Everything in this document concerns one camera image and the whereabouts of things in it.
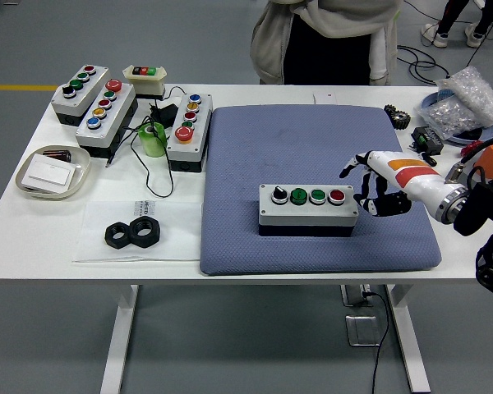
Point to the white table leg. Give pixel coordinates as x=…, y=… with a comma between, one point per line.
x=411, y=340
x=119, y=340

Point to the person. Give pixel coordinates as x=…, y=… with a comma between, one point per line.
x=324, y=45

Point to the cream three-button switch box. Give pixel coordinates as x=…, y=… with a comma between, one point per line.
x=148, y=84

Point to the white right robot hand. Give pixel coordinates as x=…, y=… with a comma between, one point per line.
x=411, y=176

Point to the bystander in white shoes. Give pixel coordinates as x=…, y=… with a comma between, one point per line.
x=439, y=39

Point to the grey box with black knob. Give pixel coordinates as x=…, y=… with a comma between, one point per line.
x=92, y=88

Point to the dark brown small case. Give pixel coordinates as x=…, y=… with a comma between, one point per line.
x=57, y=155

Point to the bubble wrap bag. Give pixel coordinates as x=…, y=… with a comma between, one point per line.
x=472, y=92

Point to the black module with green terminals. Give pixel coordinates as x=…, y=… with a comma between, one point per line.
x=427, y=139

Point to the blue-grey textured mat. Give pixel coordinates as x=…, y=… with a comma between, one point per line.
x=279, y=143

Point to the clear printed plastic bag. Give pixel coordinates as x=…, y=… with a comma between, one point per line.
x=176, y=234

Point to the small red part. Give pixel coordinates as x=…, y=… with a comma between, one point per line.
x=470, y=147

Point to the black metal gear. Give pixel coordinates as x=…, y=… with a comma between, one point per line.
x=398, y=117

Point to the grey box, mushroom beside blue-topped row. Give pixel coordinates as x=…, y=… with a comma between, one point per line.
x=201, y=119

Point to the beige shallow dish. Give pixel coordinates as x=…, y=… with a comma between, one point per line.
x=80, y=158

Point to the clear bag of metal parts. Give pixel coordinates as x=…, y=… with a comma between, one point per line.
x=448, y=117

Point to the white wall switch plate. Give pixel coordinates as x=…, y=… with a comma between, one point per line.
x=49, y=171

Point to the green tape roll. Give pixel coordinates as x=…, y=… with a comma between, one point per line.
x=154, y=143

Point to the grey box, mushroom beside green button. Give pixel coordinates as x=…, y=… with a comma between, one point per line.
x=117, y=111

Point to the grey box under table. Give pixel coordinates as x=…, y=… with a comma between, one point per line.
x=351, y=295

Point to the metal floor socket plate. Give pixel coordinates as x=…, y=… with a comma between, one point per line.
x=363, y=330

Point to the grey four-button control box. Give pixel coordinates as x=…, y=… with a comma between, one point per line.
x=308, y=213

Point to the black hex nut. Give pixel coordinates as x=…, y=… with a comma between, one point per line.
x=153, y=236
x=111, y=240

